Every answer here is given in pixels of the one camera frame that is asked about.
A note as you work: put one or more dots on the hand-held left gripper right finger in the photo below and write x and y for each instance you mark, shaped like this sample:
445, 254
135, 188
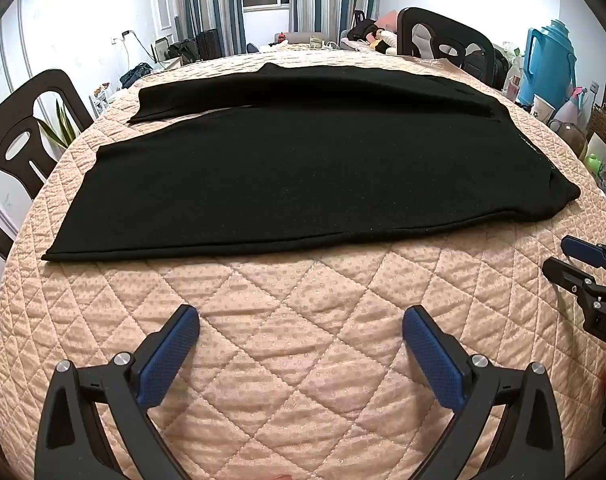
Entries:
433, 360

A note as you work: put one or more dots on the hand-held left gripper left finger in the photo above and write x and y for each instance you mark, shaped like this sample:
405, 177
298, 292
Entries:
168, 360

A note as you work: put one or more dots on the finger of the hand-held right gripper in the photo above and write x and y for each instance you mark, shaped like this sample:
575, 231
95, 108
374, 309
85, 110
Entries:
565, 272
583, 251

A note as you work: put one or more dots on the black pants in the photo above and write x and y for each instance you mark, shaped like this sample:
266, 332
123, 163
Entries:
308, 170

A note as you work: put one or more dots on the green toy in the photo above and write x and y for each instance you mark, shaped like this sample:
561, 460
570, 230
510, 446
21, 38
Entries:
595, 162

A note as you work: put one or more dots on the glass jar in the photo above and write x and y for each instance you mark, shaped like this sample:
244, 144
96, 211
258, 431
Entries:
567, 131

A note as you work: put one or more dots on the wicker basket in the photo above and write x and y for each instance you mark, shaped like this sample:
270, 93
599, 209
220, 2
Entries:
602, 124

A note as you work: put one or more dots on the peach quilted blanket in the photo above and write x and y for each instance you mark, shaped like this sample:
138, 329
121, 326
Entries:
303, 310

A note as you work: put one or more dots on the white paper cup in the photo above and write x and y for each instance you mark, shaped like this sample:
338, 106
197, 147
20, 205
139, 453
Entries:
542, 109

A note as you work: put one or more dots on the blue thermos jug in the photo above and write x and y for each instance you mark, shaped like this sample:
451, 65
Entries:
553, 70

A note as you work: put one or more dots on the green potted plant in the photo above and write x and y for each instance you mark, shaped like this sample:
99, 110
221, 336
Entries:
63, 125

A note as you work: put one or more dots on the dark wooden chair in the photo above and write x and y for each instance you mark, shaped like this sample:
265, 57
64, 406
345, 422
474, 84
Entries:
3, 116
453, 22

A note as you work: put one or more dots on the black bag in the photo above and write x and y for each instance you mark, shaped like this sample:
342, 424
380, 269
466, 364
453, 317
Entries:
135, 74

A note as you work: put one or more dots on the plush toy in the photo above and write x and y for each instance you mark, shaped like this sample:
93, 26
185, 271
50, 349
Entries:
383, 39

